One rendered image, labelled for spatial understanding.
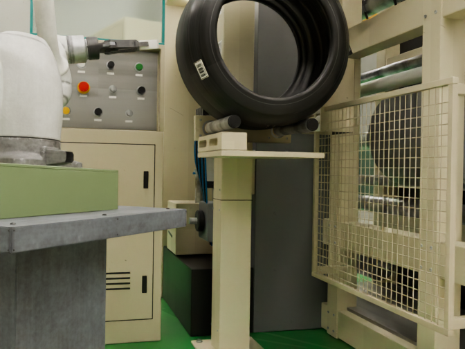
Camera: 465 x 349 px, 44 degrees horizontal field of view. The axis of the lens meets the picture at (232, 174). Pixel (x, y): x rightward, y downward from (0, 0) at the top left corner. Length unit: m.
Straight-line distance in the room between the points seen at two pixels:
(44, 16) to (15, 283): 0.87
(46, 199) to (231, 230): 1.27
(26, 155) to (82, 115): 1.33
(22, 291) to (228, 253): 1.29
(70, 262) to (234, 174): 1.19
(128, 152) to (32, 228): 1.53
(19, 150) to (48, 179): 0.10
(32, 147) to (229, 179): 1.21
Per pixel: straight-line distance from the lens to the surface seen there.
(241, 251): 2.30
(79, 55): 1.93
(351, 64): 2.42
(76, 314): 1.23
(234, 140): 1.88
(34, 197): 1.10
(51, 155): 1.18
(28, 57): 1.21
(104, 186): 1.24
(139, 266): 2.48
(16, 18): 11.09
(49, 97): 1.21
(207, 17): 1.92
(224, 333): 2.35
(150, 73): 2.53
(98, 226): 1.05
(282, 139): 2.31
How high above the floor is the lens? 0.74
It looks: level
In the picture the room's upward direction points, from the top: 1 degrees clockwise
